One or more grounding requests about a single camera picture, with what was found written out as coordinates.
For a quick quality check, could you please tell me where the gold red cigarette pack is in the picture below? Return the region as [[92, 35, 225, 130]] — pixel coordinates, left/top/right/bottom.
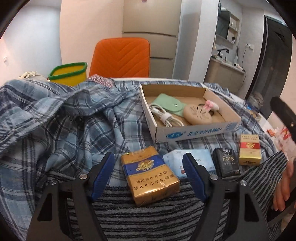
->
[[239, 134, 261, 166]]

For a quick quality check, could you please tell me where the black face tissue pack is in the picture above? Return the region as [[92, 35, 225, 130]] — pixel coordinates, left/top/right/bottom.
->
[[213, 148, 241, 179]]

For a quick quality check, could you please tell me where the gold blue cigarette pack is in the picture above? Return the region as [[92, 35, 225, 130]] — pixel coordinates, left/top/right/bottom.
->
[[121, 146, 180, 206]]

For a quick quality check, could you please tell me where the beige round silicone case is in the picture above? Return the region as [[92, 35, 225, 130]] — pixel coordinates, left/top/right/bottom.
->
[[183, 104, 213, 125]]

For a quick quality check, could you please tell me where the light blue tissue pack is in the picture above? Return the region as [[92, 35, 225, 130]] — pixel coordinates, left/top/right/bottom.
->
[[163, 149, 217, 180]]

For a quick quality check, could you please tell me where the white charging cable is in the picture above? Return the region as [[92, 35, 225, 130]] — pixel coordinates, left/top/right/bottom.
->
[[148, 103, 185, 128]]

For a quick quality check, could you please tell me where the green felt pouch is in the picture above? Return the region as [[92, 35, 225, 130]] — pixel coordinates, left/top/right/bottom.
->
[[152, 93, 186, 117]]

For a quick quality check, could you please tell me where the pink plush toy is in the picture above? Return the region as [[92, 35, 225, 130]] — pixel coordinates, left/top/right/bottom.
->
[[203, 100, 219, 112]]

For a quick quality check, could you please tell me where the person's right hand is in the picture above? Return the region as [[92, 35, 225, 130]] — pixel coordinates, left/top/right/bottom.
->
[[273, 160, 295, 211]]

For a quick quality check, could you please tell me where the small orange box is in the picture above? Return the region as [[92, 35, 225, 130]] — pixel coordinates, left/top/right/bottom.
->
[[267, 129, 275, 137]]

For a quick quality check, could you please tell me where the red white plastic bag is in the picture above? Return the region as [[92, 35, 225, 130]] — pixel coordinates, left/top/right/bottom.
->
[[274, 126, 295, 160]]

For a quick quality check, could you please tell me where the grey striped towel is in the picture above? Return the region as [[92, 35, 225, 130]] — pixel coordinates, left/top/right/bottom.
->
[[67, 150, 289, 241]]

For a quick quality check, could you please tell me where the blue plaid shirt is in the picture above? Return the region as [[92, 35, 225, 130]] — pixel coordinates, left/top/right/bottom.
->
[[0, 77, 278, 240]]

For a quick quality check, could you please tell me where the bathroom vanity cabinet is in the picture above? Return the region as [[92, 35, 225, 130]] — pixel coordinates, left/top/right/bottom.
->
[[204, 58, 246, 94]]

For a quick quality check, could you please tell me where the white hair dryer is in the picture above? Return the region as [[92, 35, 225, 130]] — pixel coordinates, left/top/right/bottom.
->
[[233, 63, 244, 71]]

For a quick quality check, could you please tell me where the black faucet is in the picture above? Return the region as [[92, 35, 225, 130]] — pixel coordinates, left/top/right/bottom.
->
[[217, 48, 230, 60]]

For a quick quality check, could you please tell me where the bathroom mirror cabinet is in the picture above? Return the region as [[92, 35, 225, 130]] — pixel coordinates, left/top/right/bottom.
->
[[215, 8, 240, 44]]

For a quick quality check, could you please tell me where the floral patterned cloth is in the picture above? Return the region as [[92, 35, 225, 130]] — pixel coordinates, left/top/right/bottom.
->
[[86, 74, 115, 87]]

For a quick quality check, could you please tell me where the cardboard tray box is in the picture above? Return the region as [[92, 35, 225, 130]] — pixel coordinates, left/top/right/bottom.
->
[[139, 82, 241, 143]]

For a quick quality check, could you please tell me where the yellow green-rimmed bin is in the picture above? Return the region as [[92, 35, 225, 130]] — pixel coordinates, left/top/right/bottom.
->
[[48, 62, 87, 86]]

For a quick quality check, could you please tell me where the pile of beige cloth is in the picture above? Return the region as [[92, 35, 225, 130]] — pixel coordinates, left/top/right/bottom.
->
[[19, 71, 48, 81]]

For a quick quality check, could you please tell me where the orange chair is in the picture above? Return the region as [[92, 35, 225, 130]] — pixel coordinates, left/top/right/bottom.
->
[[89, 37, 150, 78]]

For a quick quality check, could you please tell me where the beige refrigerator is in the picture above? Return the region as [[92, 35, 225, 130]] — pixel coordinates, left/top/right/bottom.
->
[[122, 0, 182, 78]]

